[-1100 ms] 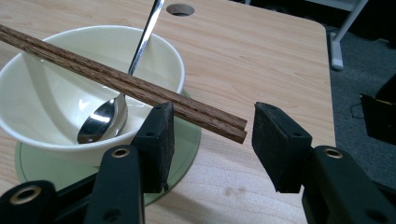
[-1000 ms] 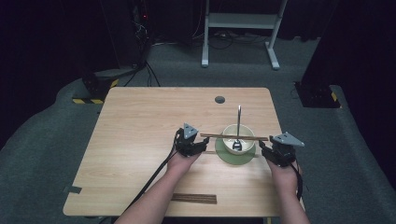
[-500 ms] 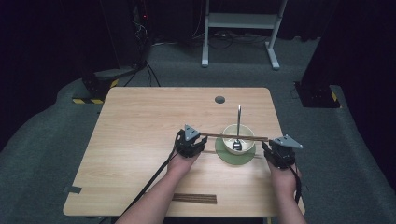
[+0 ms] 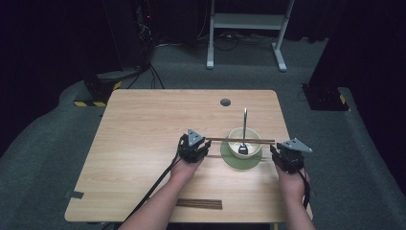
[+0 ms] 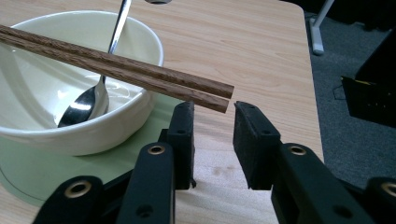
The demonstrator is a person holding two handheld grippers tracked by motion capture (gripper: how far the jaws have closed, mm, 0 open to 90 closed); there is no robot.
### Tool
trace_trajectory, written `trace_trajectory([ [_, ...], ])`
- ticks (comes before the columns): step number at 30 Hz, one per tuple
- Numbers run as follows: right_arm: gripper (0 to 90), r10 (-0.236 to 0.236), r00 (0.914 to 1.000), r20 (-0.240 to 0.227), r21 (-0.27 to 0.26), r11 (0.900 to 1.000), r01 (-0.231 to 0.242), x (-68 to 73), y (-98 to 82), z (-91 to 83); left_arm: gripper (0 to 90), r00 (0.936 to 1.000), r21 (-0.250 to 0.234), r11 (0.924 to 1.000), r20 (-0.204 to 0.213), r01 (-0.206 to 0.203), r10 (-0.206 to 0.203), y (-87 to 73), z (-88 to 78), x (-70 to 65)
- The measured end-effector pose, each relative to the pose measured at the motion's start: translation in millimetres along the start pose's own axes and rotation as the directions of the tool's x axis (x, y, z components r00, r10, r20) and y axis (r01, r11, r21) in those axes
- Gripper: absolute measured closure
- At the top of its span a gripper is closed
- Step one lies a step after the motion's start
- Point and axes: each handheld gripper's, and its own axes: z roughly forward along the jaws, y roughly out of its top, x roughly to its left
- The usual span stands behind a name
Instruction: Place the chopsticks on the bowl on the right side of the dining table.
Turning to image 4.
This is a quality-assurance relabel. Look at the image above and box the grey tape strip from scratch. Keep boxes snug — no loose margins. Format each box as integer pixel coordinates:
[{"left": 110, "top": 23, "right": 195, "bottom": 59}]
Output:
[{"left": 64, "top": 190, "right": 85, "bottom": 200}]

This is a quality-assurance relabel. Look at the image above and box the person's left hand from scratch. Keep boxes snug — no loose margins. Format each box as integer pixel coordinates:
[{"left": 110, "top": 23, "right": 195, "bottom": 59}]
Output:
[{"left": 169, "top": 157, "right": 205, "bottom": 182}]

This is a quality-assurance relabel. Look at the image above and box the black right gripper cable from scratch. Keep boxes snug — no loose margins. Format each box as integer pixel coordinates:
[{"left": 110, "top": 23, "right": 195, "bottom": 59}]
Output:
[{"left": 296, "top": 168, "right": 312, "bottom": 211}]

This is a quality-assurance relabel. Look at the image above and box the black spoon with metal handle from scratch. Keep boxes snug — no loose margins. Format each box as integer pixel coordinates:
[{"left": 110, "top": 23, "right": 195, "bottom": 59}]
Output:
[{"left": 237, "top": 107, "right": 250, "bottom": 156}]

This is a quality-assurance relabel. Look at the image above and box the black floor cable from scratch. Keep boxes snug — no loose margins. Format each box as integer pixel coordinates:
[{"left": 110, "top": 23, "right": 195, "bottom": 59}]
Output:
[{"left": 126, "top": 61, "right": 166, "bottom": 91}]

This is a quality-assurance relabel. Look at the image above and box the white metal stand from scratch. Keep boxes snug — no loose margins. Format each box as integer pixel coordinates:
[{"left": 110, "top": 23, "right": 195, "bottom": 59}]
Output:
[{"left": 206, "top": 0, "right": 297, "bottom": 73}]

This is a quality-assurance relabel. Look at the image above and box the brown wooden chopstick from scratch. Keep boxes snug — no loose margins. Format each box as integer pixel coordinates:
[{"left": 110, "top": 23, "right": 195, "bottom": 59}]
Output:
[
  {"left": 206, "top": 139, "right": 276, "bottom": 144},
  {"left": 205, "top": 137, "right": 276, "bottom": 142}
]

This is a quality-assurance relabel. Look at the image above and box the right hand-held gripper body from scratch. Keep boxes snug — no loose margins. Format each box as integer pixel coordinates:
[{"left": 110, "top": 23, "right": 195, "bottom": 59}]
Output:
[{"left": 274, "top": 137, "right": 313, "bottom": 175}]

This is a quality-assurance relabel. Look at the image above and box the row of brown chopsticks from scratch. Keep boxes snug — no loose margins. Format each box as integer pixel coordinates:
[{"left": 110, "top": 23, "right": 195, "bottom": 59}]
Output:
[{"left": 175, "top": 197, "right": 223, "bottom": 211}]

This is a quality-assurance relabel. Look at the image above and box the person's right hand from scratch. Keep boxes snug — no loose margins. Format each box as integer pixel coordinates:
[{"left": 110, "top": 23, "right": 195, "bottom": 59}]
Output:
[{"left": 275, "top": 165, "right": 308, "bottom": 202}]

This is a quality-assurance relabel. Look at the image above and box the black stand base striped tape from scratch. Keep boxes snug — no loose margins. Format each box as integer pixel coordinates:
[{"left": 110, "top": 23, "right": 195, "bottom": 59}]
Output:
[
  {"left": 301, "top": 82, "right": 351, "bottom": 112},
  {"left": 73, "top": 67, "right": 142, "bottom": 108}
]

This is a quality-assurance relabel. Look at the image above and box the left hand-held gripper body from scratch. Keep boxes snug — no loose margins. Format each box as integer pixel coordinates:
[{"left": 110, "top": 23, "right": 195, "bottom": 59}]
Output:
[{"left": 178, "top": 128, "right": 206, "bottom": 164}]

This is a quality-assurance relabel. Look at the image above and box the dark equipment rack with wires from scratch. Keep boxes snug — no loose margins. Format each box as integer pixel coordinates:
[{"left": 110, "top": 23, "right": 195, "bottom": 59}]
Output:
[{"left": 101, "top": 0, "right": 158, "bottom": 72}]

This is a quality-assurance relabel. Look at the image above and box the green round saucer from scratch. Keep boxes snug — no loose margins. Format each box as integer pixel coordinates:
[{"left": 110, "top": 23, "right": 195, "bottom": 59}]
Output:
[{"left": 219, "top": 140, "right": 263, "bottom": 171}]

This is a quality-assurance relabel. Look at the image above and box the bundle of floor cables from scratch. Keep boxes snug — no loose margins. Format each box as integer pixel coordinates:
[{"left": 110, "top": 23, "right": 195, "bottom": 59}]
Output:
[{"left": 195, "top": 29, "right": 276, "bottom": 52}]

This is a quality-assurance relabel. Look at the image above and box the cream ceramic bowl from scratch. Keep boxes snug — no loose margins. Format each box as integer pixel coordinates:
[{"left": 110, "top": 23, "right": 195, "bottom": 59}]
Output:
[{"left": 227, "top": 126, "right": 263, "bottom": 160}]

